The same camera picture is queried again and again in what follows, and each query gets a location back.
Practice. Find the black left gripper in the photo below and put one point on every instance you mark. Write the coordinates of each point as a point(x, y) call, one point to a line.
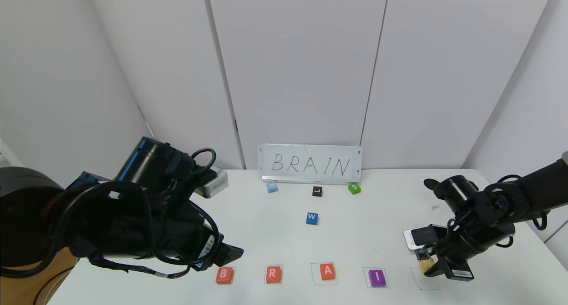
point(208, 249)

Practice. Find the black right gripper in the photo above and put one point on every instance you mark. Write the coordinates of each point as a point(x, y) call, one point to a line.
point(458, 271)

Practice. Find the yellow letter block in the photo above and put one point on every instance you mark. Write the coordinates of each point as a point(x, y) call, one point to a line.
point(426, 265)

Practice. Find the orange block letter R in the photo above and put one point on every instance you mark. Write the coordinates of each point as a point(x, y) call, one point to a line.
point(273, 274)

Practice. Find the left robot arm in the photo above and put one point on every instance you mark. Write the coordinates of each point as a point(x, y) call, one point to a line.
point(111, 225)

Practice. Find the orange block letter B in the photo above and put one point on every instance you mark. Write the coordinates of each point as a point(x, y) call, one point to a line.
point(224, 275)

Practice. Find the purple block letter I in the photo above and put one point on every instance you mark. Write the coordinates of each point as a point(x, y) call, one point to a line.
point(376, 278)

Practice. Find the light blue letter block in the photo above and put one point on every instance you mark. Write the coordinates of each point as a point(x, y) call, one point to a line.
point(272, 187)

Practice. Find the black round table grommet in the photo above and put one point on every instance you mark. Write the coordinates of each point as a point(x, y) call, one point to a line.
point(429, 184)

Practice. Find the blue block letter W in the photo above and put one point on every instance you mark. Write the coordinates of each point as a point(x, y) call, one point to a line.
point(312, 218)

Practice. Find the orange block letter A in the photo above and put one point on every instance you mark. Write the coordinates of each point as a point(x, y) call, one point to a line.
point(327, 271)

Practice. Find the green block letter S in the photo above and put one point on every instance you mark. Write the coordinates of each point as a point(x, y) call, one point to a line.
point(354, 188)

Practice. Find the black block letter L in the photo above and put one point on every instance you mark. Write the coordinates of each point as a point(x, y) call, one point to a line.
point(317, 191)

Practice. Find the white sign reading BRAIN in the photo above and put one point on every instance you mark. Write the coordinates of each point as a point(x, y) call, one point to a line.
point(310, 164)

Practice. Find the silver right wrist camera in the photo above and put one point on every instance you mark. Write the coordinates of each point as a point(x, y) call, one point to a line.
point(419, 237)

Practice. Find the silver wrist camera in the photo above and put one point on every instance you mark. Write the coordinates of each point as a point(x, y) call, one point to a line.
point(419, 237)
point(213, 184)

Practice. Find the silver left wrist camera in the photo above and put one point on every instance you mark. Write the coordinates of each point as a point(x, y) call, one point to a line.
point(213, 184)

